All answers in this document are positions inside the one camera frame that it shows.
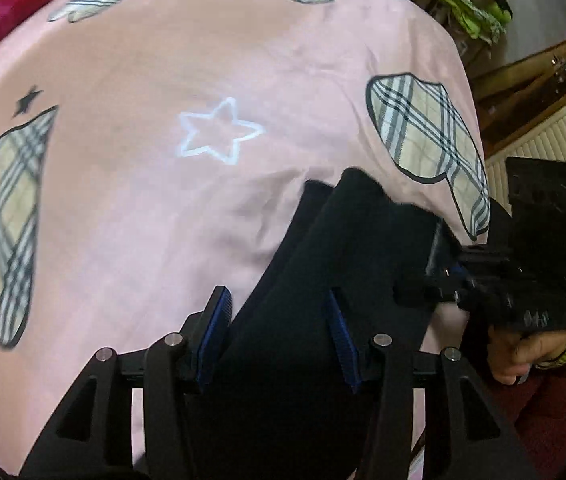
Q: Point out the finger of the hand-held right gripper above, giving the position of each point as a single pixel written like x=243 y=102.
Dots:
x=442 y=252
x=425 y=296

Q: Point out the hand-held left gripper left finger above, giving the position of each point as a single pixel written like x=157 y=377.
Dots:
x=214 y=332

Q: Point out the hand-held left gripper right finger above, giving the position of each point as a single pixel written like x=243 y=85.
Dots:
x=344 y=347

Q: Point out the black pants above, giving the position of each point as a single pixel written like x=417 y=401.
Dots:
x=288 y=360

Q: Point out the person's right hand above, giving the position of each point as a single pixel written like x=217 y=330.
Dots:
x=518 y=357

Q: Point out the pink printed bed sheet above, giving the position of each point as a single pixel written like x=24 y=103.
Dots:
x=163 y=210

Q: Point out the wooden furniture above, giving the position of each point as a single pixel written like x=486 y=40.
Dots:
x=528 y=90

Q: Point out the green items on shelf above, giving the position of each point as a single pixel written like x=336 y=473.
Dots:
x=468 y=7

